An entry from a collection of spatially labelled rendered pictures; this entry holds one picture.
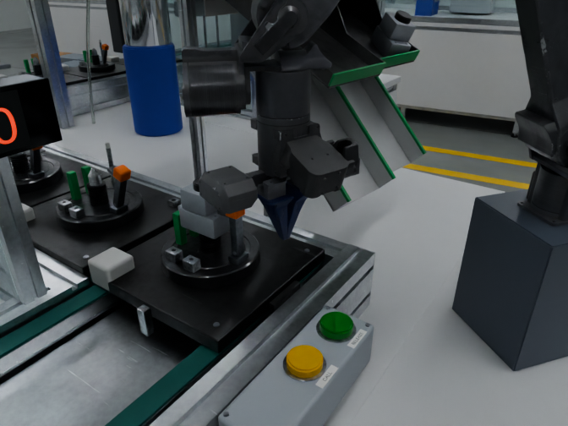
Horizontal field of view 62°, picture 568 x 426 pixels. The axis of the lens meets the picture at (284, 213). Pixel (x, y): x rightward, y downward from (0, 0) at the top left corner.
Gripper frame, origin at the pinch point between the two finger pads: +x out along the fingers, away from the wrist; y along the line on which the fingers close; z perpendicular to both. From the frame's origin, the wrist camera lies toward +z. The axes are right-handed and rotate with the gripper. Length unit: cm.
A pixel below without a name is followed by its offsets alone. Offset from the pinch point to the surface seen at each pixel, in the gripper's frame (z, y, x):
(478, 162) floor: -151, 287, 109
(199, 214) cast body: -11.0, -5.9, 3.1
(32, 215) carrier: -40.8, -22.9, 10.9
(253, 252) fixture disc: -8.1, 0.3, 9.8
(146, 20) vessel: -102, 23, -12
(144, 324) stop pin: -7.6, -16.3, 14.2
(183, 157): -80, 21, 23
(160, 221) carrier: -27.9, -5.7, 11.7
